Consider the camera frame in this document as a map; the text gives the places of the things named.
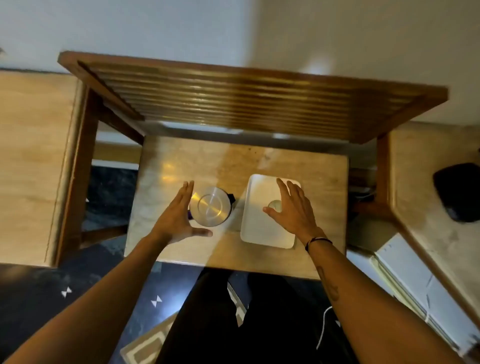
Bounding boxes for small beige stone-top table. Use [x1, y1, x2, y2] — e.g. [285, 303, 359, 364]
[124, 134, 350, 280]

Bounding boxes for beige stone ledge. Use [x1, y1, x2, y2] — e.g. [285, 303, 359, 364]
[0, 69, 88, 268]
[388, 121, 480, 329]

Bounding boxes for white cable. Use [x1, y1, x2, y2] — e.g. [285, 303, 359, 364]
[316, 305, 335, 351]

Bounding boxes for white stack of papers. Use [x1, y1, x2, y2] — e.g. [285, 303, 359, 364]
[369, 232, 480, 354]

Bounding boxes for black wrist bracelet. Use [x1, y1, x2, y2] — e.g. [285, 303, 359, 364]
[304, 236, 334, 253]

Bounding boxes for person's right forearm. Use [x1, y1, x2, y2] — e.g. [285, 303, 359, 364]
[305, 229, 464, 364]

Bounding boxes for wooden slatted rack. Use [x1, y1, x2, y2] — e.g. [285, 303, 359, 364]
[54, 50, 450, 268]

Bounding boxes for white rectangular tray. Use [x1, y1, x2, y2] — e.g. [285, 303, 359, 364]
[239, 173, 303, 250]

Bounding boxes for person's left forearm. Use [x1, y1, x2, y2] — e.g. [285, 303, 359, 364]
[2, 232, 170, 364]

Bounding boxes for person's black trousers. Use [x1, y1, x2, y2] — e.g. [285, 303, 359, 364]
[155, 268, 361, 364]

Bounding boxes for person's left hand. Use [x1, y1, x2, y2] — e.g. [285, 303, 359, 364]
[150, 181, 214, 247]

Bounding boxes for person's right hand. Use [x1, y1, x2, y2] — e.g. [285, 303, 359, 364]
[263, 178, 327, 247]

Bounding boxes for stainless steel jug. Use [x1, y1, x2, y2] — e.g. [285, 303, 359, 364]
[188, 186, 236, 228]

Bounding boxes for black flat pouch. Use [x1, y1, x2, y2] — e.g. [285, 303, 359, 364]
[433, 162, 480, 224]

